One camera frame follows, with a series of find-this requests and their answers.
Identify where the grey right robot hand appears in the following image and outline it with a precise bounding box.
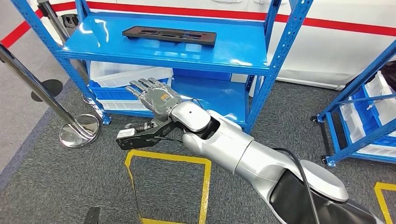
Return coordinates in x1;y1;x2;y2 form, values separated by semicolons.
124;77;183;132

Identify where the white plastic bin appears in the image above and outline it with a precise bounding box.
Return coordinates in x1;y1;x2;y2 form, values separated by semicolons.
339;102;396;157
97;77;174;111
364;71;396;137
90;61;174;89

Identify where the chrome stanchion with chrome base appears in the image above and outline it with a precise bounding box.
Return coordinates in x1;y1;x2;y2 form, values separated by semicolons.
0;43;101;148

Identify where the white car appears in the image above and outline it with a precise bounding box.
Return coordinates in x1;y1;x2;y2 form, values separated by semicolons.
28;0;396;90

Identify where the black flat plate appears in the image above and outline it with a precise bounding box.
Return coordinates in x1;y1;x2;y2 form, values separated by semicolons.
83;206;102;224

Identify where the chrome stanchion with black cap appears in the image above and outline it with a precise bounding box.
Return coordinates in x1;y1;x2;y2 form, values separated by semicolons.
37;0;106;112

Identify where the black stanchion with disc base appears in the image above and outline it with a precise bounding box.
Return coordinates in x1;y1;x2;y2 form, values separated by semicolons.
31;78;64;103

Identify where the blue metal shelf rack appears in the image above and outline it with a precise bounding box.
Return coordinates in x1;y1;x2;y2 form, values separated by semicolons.
311;40;396;168
11;0;315;134

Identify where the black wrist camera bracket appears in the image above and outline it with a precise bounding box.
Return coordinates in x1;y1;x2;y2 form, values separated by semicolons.
116;119;177;151

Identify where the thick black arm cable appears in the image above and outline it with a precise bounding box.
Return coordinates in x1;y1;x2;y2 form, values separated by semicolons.
272;147;321;224

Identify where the long black plastic part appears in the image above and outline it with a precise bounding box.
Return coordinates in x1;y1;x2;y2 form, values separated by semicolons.
122;26;217;47

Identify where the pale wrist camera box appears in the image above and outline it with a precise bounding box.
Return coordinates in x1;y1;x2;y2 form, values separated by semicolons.
116;128;136;139

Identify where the red barrier belt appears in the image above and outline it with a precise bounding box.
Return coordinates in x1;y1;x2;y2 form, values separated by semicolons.
0;1;396;49

